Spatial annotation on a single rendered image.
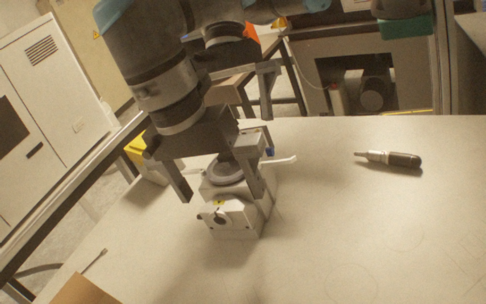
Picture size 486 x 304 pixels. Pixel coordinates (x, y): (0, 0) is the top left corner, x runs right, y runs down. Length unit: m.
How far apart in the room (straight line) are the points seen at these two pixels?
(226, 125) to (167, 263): 0.30
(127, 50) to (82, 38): 4.01
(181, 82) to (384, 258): 0.37
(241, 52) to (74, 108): 0.78
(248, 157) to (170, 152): 0.11
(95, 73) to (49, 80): 3.22
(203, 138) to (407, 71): 1.75
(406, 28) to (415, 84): 1.18
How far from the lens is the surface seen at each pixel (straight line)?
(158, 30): 0.40
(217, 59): 0.62
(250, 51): 0.60
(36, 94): 1.19
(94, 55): 4.45
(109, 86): 4.51
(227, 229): 0.57
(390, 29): 0.97
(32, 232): 0.88
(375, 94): 2.34
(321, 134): 0.75
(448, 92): 1.26
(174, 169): 0.55
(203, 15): 0.43
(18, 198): 1.17
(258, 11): 0.75
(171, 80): 0.41
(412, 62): 2.06
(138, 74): 0.41
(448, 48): 1.20
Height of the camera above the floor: 1.32
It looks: 31 degrees down
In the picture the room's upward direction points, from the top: 25 degrees counter-clockwise
